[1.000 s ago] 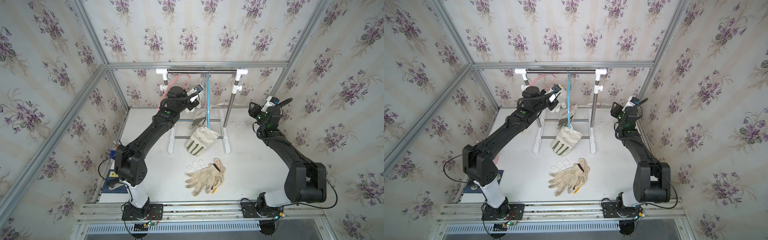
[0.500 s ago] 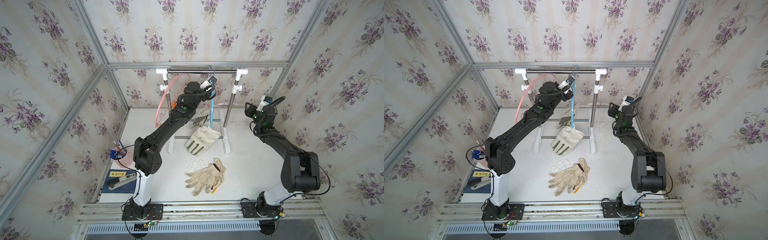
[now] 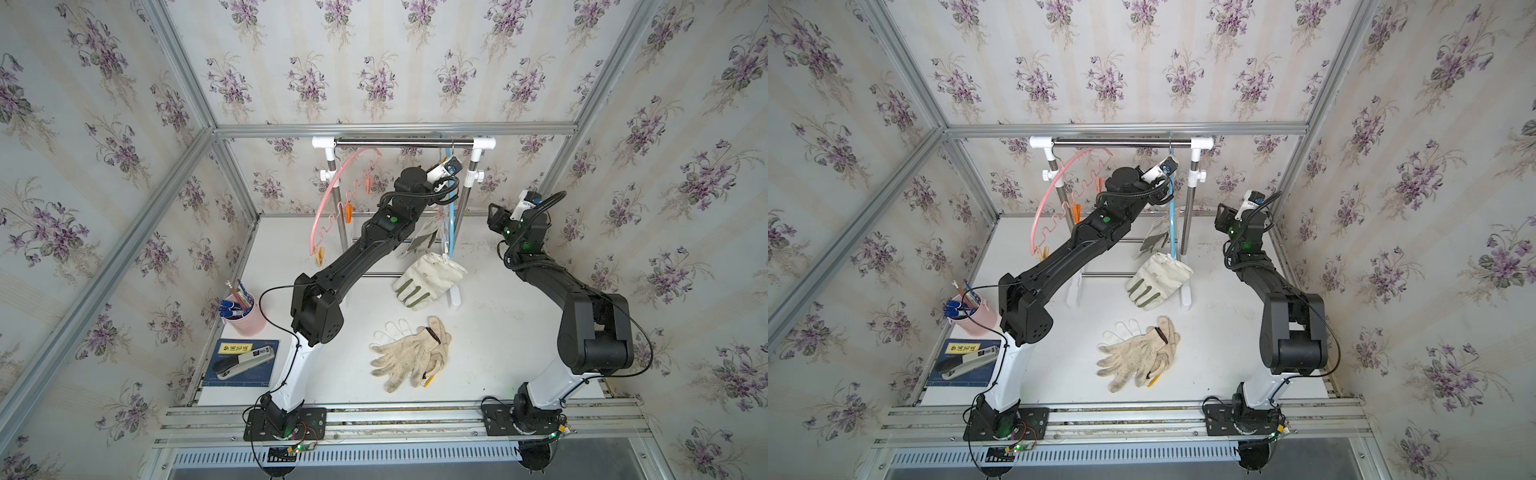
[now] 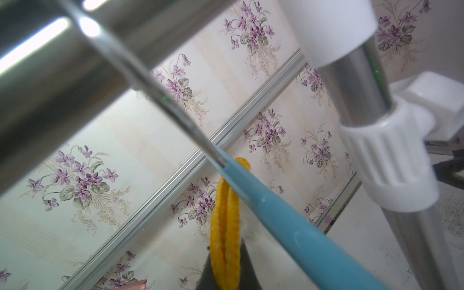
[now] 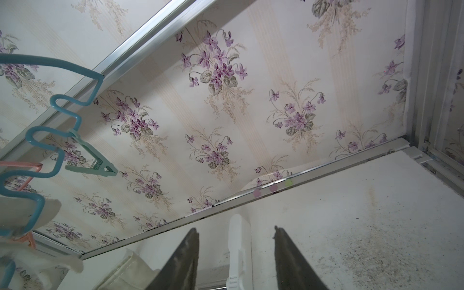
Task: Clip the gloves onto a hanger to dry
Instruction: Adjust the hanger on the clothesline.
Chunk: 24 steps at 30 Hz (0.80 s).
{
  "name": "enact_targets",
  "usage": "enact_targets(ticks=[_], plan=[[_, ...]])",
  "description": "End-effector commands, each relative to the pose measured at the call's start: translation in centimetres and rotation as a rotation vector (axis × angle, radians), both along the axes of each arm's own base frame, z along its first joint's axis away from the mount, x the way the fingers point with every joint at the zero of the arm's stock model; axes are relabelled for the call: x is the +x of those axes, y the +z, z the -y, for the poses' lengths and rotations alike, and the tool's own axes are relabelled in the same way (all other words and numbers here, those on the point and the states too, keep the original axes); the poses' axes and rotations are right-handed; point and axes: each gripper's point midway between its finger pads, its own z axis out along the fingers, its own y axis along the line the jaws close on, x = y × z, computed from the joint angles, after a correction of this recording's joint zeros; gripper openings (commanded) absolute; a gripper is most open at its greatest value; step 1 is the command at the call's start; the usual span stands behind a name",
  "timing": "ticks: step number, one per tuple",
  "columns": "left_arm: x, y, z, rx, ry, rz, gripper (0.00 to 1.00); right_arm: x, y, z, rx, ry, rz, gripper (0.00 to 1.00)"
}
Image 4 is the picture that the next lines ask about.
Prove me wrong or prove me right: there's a blue wavy hanger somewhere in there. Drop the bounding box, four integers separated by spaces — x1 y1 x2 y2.
58 1 386 290

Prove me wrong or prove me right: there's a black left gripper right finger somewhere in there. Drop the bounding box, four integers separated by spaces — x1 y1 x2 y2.
239 242 262 290

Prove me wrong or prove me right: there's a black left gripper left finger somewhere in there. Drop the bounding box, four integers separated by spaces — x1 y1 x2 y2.
195 254 218 290

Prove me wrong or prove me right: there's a white and steel drying rack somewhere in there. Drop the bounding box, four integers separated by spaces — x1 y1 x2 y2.
0 0 464 290

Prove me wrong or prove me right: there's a white knit glove yellow cuff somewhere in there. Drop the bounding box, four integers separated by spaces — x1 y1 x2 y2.
209 157 291 290

